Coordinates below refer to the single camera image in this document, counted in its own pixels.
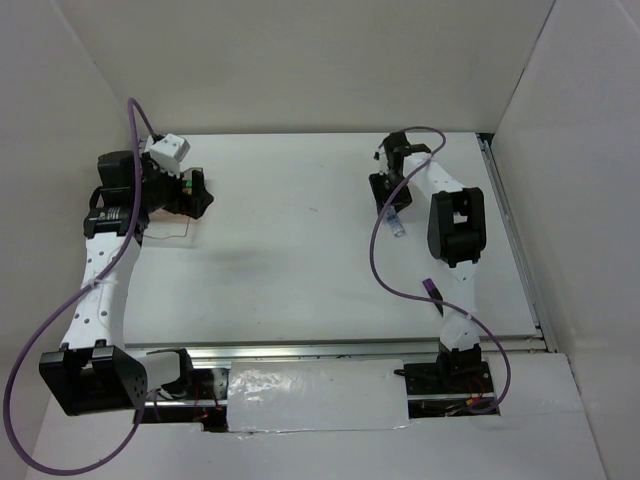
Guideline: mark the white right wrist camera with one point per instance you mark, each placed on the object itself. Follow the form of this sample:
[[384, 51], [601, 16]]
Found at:
[[384, 156]]

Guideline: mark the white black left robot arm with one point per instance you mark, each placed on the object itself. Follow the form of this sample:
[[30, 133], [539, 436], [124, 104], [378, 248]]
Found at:
[[91, 372]]

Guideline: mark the clear plastic tray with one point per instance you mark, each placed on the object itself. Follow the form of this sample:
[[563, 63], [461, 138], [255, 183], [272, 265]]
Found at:
[[169, 235]]

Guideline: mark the blue cap spray bottle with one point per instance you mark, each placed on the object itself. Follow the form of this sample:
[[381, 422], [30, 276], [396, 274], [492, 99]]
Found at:
[[394, 223]]

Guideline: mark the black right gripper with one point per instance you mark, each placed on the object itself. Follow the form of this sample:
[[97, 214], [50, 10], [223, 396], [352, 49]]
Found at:
[[381, 194]]

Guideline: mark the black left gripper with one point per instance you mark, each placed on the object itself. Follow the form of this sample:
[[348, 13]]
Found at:
[[194, 204]]

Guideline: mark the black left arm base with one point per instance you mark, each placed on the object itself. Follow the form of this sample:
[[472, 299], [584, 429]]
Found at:
[[206, 388]]

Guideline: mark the purple black highlighter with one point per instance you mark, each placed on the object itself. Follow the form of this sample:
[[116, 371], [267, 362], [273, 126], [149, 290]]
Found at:
[[434, 294]]

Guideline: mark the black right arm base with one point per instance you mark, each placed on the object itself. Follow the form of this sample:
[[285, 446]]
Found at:
[[440, 380]]

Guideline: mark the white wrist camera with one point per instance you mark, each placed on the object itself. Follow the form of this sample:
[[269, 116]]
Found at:
[[169, 151], [384, 156]]

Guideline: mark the amber plastic tray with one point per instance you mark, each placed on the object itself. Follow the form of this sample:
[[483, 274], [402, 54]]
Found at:
[[164, 216]]

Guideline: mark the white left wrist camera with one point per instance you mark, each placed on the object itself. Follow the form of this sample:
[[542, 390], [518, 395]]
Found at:
[[169, 151]]

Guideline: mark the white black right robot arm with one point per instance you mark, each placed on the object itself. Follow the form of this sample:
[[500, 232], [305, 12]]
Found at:
[[455, 238]]

